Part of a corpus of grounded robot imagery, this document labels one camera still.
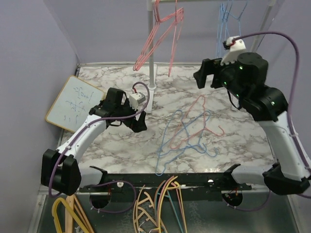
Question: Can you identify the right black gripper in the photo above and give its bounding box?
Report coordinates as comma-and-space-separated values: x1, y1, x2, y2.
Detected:
192, 53, 245, 101

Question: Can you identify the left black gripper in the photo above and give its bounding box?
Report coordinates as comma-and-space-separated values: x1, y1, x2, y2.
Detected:
115, 99, 147, 133

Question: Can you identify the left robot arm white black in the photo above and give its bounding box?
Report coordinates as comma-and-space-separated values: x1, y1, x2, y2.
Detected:
41, 88, 149, 196

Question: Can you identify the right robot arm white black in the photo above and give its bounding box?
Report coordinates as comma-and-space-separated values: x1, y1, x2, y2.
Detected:
193, 52, 311, 195

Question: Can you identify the pink plastic hanger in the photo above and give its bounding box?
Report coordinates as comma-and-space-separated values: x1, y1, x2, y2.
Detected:
156, 176, 188, 233

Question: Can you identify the yellow plastic hanger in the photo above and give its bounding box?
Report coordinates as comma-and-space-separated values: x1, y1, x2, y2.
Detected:
154, 177, 187, 233

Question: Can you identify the small yellow-framed whiteboard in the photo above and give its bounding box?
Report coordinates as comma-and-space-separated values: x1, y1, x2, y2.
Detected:
45, 75, 105, 132

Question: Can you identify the teal plastic hanger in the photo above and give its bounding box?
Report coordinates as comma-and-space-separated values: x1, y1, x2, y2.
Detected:
154, 191, 184, 233

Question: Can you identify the tan plastic hanger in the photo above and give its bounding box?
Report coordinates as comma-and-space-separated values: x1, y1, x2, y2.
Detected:
133, 191, 158, 233

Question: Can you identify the wooden hanger lower left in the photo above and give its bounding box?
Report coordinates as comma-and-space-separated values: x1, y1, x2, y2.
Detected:
64, 194, 94, 233

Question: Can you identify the yellow hanger lower left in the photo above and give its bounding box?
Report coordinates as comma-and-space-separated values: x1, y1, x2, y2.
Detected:
52, 195, 94, 233

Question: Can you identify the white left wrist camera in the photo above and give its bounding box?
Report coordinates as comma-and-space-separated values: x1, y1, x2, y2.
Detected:
129, 92, 146, 110

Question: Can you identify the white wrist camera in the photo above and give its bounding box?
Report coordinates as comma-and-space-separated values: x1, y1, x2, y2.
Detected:
220, 36, 246, 66
129, 92, 146, 110

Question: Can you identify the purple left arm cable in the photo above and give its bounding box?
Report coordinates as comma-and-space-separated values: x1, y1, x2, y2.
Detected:
48, 82, 150, 214

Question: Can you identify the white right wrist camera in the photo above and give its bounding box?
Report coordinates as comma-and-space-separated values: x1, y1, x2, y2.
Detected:
220, 36, 246, 66

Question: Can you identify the black front rail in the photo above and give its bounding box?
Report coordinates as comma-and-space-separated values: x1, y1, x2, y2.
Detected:
79, 172, 251, 202

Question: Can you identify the white clothes rack frame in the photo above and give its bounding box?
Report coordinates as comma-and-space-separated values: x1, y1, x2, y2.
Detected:
141, 0, 278, 114

